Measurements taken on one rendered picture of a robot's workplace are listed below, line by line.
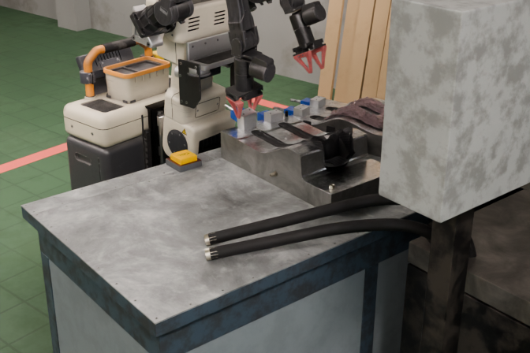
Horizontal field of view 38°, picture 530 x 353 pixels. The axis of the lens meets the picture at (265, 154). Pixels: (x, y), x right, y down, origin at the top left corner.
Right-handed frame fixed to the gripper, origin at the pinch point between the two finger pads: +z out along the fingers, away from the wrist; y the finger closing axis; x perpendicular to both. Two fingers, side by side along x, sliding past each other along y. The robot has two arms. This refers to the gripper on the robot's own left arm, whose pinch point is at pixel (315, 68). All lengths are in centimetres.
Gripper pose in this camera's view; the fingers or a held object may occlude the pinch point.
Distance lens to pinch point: 265.1
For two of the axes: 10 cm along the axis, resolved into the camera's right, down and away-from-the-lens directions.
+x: -6.9, 1.9, 7.0
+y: 6.4, -3.0, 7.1
